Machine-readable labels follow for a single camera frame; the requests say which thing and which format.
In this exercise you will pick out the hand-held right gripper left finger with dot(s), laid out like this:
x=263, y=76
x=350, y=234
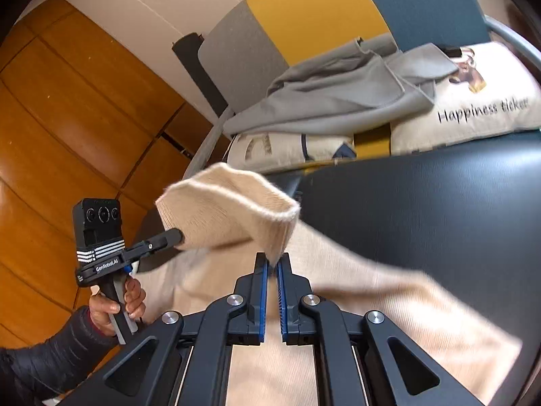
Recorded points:
x=263, y=300

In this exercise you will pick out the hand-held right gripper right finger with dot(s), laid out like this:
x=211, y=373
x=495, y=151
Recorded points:
x=281, y=300

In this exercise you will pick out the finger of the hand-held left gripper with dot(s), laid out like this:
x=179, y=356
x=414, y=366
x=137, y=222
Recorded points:
x=156, y=241

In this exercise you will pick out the beige knit sweater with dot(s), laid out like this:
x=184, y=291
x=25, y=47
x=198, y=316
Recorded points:
x=228, y=215

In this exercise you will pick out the person's left forearm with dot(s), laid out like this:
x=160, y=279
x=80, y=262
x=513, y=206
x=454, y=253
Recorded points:
x=50, y=363

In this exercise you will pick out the person's left hand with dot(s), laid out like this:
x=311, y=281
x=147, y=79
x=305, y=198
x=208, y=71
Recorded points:
x=136, y=298

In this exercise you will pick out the cream cushion blue print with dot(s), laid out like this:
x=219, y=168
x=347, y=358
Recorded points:
x=274, y=150

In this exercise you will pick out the black leather bench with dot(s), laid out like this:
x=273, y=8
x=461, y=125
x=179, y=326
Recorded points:
x=422, y=220

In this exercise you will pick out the dark grey upright board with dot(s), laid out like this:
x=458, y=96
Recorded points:
x=198, y=72

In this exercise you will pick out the grey garment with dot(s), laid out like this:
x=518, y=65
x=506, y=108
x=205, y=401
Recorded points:
x=329, y=93

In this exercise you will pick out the grey yellow blue chair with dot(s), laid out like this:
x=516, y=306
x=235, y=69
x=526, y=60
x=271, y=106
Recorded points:
x=317, y=8

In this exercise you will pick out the cream cushion dog print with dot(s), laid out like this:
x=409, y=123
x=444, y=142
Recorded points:
x=486, y=93

